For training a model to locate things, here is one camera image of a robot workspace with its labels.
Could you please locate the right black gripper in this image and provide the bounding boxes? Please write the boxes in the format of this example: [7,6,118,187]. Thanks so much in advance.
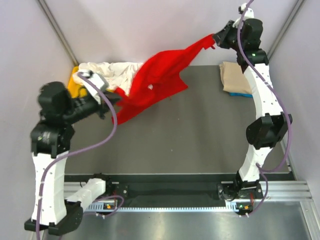
[210,21,244,53]

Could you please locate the red t-shirt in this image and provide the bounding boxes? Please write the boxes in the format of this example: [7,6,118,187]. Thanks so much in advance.
[114,34,215,125]

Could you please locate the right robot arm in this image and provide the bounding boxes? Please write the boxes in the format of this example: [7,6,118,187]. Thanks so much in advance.
[213,18,293,200]

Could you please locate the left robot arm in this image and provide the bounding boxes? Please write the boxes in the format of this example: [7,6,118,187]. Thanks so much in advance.
[24,81,121,237]

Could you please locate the yellow plastic bin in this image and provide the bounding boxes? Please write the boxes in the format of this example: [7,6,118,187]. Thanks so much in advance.
[67,66,88,98]

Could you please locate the folded beige t-shirt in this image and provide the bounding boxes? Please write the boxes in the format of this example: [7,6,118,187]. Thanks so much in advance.
[219,61,252,95]

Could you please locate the white t-shirt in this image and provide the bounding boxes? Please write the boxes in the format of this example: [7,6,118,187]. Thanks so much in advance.
[78,62,144,96]

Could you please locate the folded blue t-shirt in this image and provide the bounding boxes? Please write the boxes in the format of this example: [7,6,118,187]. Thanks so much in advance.
[229,92,253,98]

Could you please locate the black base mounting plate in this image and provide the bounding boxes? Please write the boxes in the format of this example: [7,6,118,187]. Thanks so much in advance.
[84,173,263,207]

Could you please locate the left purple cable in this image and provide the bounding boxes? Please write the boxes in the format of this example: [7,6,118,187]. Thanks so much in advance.
[34,72,126,240]

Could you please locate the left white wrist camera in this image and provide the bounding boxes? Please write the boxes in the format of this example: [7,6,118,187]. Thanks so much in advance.
[76,69,109,105]

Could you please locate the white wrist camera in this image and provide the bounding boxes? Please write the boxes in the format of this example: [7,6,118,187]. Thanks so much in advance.
[76,69,109,105]
[232,3,255,28]

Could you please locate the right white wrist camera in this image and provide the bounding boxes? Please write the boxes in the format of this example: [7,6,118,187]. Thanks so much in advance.
[232,3,255,28]

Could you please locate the slotted grey cable duct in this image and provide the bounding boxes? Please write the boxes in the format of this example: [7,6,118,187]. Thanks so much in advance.
[84,200,250,214]

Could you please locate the aluminium frame rail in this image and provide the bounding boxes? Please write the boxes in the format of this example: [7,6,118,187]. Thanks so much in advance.
[65,181,320,240]

